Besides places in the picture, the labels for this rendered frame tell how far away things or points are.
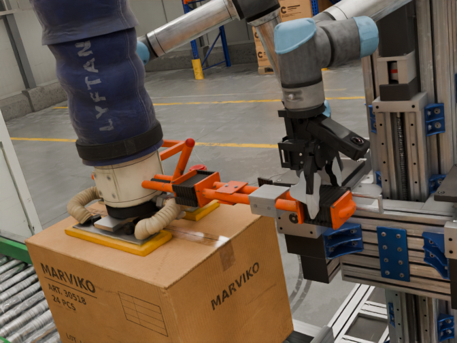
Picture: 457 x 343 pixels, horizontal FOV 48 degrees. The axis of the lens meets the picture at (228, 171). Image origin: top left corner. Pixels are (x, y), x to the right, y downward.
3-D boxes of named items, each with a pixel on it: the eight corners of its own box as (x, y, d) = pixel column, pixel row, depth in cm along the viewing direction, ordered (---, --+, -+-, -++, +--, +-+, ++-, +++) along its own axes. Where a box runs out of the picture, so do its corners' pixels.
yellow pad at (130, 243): (65, 235, 144) (60, 219, 142) (93, 219, 151) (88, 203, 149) (144, 258, 122) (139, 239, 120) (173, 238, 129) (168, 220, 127)
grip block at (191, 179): (173, 205, 123) (168, 182, 121) (200, 188, 130) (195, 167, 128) (198, 209, 117) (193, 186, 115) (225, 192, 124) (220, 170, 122)
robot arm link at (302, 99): (330, 77, 93) (307, 89, 88) (332, 101, 95) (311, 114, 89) (295, 78, 98) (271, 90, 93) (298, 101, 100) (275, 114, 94)
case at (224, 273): (64, 352, 160) (23, 239, 146) (156, 284, 187) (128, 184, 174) (205, 429, 121) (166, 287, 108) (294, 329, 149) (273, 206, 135)
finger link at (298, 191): (292, 215, 101) (296, 168, 100) (319, 219, 97) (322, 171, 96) (283, 216, 98) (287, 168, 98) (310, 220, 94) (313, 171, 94)
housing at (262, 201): (249, 214, 110) (246, 195, 108) (268, 201, 114) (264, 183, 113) (277, 219, 105) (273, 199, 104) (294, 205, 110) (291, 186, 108)
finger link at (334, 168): (323, 184, 109) (309, 153, 103) (348, 187, 105) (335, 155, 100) (317, 195, 107) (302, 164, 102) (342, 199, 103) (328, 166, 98)
